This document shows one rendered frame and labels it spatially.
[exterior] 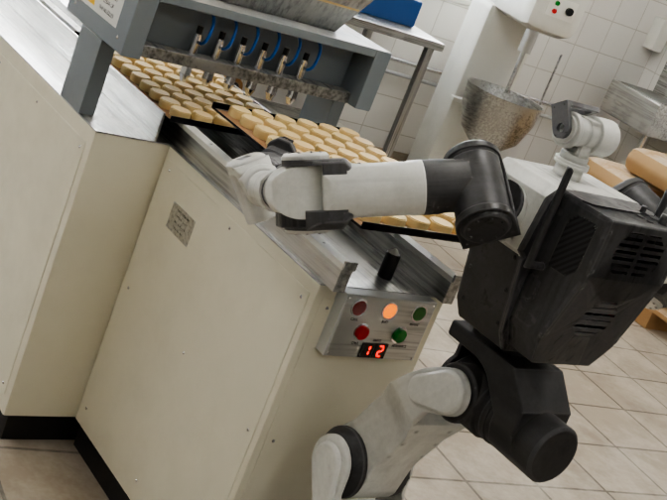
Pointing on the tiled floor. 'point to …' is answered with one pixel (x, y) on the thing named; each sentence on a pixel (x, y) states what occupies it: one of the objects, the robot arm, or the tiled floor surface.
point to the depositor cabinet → (62, 230)
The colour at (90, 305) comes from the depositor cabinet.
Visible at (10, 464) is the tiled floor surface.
